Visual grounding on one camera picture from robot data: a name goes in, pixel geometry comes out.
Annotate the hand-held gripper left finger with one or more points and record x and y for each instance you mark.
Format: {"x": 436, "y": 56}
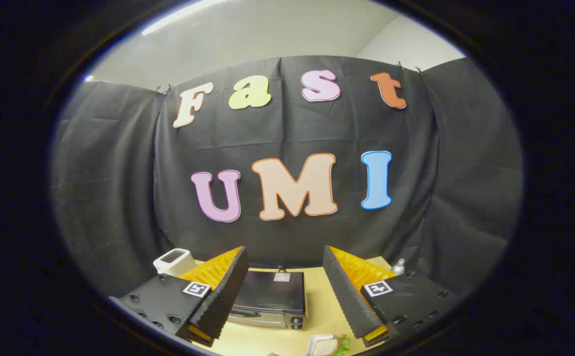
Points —
{"x": 225, "y": 296}

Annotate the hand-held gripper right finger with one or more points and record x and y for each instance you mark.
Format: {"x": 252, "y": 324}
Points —
{"x": 346, "y": 296}

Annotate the black toaster oven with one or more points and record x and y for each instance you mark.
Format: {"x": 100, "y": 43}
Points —
{"x": 272, "y": 294}

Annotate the white bread lettuce sandwich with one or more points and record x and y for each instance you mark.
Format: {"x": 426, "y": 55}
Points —
{"x": 334, "y": 346}

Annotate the white pop-up toaster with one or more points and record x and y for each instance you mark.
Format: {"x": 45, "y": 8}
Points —
{"x": 171, "y": 262}

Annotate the pink and white bottle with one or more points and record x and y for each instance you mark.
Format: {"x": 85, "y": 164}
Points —
{"x": 398, "y": 267}

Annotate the white rectangular dish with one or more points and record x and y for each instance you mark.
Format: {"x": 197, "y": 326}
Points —
{"x": 311, "y": 345}

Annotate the black backdrop cloth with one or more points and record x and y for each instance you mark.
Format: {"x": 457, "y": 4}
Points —
{"x": 297, "y": 128}

